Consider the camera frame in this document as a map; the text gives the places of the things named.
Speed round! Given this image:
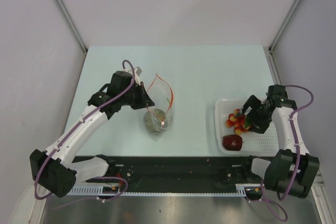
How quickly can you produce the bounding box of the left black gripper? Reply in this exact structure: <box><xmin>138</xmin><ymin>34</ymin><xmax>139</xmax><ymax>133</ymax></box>
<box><xmin>120</xmin><ymin>82</ymin><xmax>154</xmax><ymax>110</ymax></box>

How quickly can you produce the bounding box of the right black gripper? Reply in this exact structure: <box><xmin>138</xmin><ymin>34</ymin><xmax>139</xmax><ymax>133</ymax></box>
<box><xmin>235</xmin><ymin>95</ymin><xmax>272</xmax><ymax>134</ymax></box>

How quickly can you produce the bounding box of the clear zip top bag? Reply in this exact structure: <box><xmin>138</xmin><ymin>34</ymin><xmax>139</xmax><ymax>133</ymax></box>
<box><xmin>143</xmin><ymin>74</ymin><xmax>174</xmax><ymax>141</ymax></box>

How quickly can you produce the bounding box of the fake red strawberries bunch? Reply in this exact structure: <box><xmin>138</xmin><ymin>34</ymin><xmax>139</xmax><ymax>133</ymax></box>
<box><xmin>224</xmin><ymin>109</ymin><xmax>250</xmax><ymax>135</ymax></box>

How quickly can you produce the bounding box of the fake red apple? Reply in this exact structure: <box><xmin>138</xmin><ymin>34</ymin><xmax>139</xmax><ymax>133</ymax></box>
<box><xmin>222</xmin><ymin>134</ymin><xmax>243</xmax><ymax>151</ymax></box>

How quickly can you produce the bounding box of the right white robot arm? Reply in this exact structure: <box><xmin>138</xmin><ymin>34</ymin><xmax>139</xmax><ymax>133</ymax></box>
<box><xmin>237</xmin><ymin>84</ymin><xmax>320</xmax><ymax>200</ymax></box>

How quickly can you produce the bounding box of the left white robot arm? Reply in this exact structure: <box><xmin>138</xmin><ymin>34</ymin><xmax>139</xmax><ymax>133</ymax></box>
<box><xmin>29</xmin><ymin>68</ymin><xmax>155</xmax><ymax>197</ymax></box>

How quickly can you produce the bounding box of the fake green melon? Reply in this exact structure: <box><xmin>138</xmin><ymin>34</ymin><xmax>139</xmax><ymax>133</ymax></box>
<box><xmin>143</xmin><ymin>109</ymin><xmax>169</xmax><ymax>134</ymax></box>

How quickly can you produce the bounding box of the white perforated plastic basket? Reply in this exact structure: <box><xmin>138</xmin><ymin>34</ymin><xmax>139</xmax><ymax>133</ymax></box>
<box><xmin>214</xmin><ymin>98</ymin><xmax>280</xmax><ymax>156</ymax></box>

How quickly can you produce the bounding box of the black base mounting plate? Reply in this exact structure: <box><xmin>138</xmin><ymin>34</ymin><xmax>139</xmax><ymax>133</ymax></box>
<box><xmin>89</xmin><ymin>156</ymin><xmax>259</xmax><ymax>193</ymax></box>

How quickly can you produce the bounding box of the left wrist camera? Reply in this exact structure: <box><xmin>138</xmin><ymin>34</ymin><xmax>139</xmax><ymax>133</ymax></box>
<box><xmin>134</xmin><ymin>67</ymin><xmax>142</xmax><ymax>76</ymax></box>

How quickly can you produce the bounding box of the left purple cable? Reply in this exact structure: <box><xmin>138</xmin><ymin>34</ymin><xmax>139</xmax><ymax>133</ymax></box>
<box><xmin>34</xmin><ymin>60</ymin><xmax>137</xmax><ymax>210</ymax></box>

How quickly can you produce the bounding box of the right aluminium frame post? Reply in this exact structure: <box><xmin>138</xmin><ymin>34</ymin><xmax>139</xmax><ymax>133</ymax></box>
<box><xmin>270</xmin><ymin>0</ymin><xmax>320</xmax><ymax>49</ymax></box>

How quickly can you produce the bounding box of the aluminium frame post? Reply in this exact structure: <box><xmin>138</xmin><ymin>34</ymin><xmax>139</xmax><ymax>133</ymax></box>
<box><xmin>39</xmin><ymin>0</ymin><xmax>88</xmax><ymax>51</ymax></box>
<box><xmin>270</xmin><ymin>0</ymin><xmax>320</xmax><ymax>49</ymax></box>

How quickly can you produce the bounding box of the white slotted cable duct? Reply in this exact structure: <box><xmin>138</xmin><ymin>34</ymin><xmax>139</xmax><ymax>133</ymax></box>
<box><xmin>67</xmin><ymin>184</ymin><xmax>261</xmax><ymax>197</ymax></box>

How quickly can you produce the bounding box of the left aluminium frame post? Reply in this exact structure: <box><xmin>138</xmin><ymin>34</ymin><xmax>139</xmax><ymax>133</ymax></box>
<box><xmin>39</xmin><ymin>0</ymin><xmax>88</xmax><ymax>51</ymax></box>

